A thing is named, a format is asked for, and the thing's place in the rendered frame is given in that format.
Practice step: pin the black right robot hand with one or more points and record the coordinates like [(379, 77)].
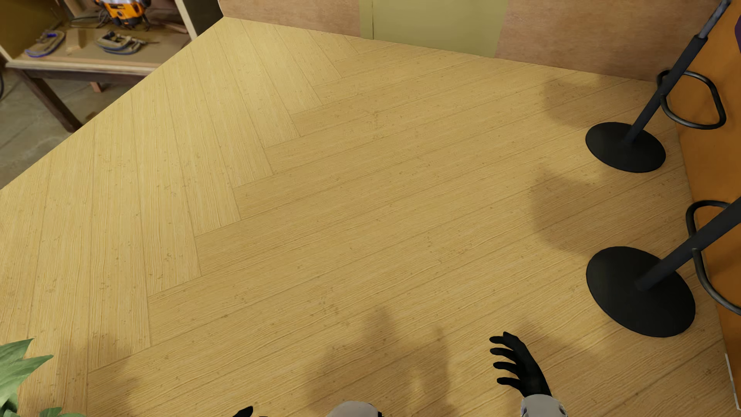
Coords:
[(524, 365)]

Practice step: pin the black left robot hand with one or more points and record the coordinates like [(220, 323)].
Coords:
[(245, 412)]

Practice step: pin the green leafy plant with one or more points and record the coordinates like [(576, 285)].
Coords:
[(17, 376)]

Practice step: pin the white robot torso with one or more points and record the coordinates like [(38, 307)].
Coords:
[(354, 409)]

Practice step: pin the black bar stool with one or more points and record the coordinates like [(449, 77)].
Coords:
[(648, 289), (648, 133)]

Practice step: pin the orange bar counter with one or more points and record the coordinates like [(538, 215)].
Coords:
[(715, 145)]

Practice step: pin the pale green door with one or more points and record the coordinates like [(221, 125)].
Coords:
[(433, 24)]

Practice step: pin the grey metal clamp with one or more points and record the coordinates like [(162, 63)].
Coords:
[(118, 42)]

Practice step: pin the wooden workbench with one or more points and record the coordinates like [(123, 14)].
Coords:
[(75, 58)]

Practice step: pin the orange power tool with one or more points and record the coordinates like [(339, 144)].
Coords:
[(122, 10)]

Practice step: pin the blue metal clamp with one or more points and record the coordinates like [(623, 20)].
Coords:
[(44, 43)]

